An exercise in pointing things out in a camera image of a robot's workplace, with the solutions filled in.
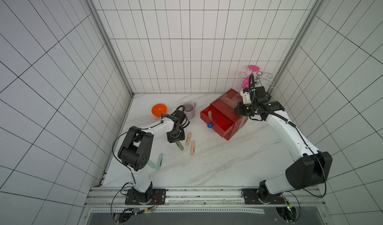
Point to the mauve mug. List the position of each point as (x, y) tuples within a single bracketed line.
[(190, 109)]

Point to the red drawer cabinet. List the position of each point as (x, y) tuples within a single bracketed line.
[(232, 98)]

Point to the peach knife right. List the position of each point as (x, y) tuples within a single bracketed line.
[(192, 150)]

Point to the red drawer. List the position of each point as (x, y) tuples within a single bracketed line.
[(224, 119)]

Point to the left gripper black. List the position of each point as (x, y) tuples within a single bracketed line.
[(181, 138)]

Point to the orange bowl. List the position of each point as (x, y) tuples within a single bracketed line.
[(159, 109)]

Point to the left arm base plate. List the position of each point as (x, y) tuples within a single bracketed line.
[(145, 196)]

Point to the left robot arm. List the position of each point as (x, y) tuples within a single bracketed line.
[(136, 147)]

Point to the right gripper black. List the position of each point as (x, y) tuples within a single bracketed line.
[(261, 91)]

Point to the pink hourglass stand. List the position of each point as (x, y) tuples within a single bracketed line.
[(253, 70)]

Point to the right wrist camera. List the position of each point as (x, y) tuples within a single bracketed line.
[(246, 99)]

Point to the silver wire rack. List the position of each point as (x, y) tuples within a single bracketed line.
[(265, 79)]

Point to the mint green knife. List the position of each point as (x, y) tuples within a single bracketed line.
[(159, 161), (151, 164)]

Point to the peach knife middle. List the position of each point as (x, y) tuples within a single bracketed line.
[(189, 138)]

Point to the peach knife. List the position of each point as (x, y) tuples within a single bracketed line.
[(192, 150), (189, 138)]

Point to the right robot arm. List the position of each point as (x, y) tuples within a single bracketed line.
[(310, 167)]

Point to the aluminium rail frame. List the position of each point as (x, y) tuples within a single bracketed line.
[(113, 200)]

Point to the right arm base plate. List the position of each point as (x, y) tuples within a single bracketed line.
[(253, 197)]

